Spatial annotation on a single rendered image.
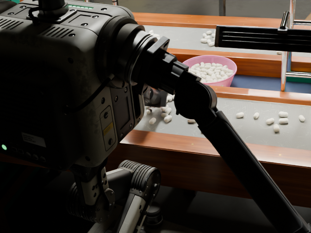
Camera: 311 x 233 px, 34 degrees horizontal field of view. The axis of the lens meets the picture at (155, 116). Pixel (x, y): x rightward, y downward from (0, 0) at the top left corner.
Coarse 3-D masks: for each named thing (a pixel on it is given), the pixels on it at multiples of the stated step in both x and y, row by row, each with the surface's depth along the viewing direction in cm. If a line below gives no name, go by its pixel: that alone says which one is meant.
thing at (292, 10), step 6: (294, 0) 214; (294, 6) 215; (294, 12) 217; (294, 18) 219; (294, 24) 220; (300, 24) 219; (306, 24) 218; (288, 54) 228; (288, 60) 230; (288, 66) 231; (300, 72) 233; (306, 72) 233; (288, 78) 234; (294, 78) 233; (300, 78) 232; (306, 78) 231
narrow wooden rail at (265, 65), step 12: (168, 48) 254; (180, 60) 250; (204, 60) 246; (240, 60) 240; (252, 60) 238; (264, 60) 236; (276, 60) 234; (300, 60) 232; (240, 72) 244; (252, 72) 242; (264, 72) 240; (276, 72) 238
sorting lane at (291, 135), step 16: (144, 112) 212; (160, 112) 211; (224, 112) 207; (272, 112) 204; (288, 112) 203; (304, 112) 202; (144, 128) 202; (160, 128) 201; (176, 128) 200; (192, 128) 199; (240, 128) 197; (256, 128) 196; (272, 128) 195; (288, 128) 194; (304, 128) 193; (272, 144) 186; (288, 144) 186; (304, 144) 185
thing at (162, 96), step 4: (156, 92) 200; (160, 92) 205; (164, 92) 205; (160, 96) 204; (164, 96) 205; (156, 100) 201; (160, 100) 205; (164, 100) 204; (148, 104) 206; (152, 104) 205; (156, 104) 205; (160, 104) 205; (164, 104) 204
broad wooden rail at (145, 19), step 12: (132, 12) 297; (144, 24) 286; (156, 24) 284; (168, 24) 281; (180, 24) 279; (192, 24) 277; (204, 24) 275; (216, 24) 273; (228, 24) 272; (240, 24) 271; (252, 24) 269; (264, 24) 268; (276, 24) 267
